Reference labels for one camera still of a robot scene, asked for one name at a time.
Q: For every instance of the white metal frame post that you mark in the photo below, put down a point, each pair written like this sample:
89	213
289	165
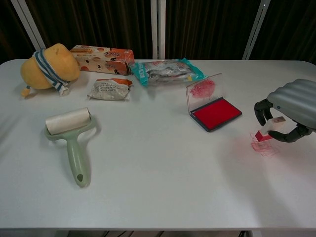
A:
158	28
255	29
28	23

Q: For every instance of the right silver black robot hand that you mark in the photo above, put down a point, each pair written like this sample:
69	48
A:
291	103

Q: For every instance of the orange snack box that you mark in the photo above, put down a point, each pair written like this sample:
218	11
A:
103	60

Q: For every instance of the black curtain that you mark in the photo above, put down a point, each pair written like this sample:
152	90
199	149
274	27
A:
98	22

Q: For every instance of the teal clear snack bag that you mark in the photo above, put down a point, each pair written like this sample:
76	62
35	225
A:
165	71

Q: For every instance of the red ink pad case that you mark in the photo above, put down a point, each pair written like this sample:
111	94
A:
212	106

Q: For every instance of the small orange white snack packet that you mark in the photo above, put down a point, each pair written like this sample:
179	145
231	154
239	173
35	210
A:
109	89

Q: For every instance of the yellow plush toy striped scarf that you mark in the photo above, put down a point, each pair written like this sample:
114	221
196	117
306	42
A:
49	69

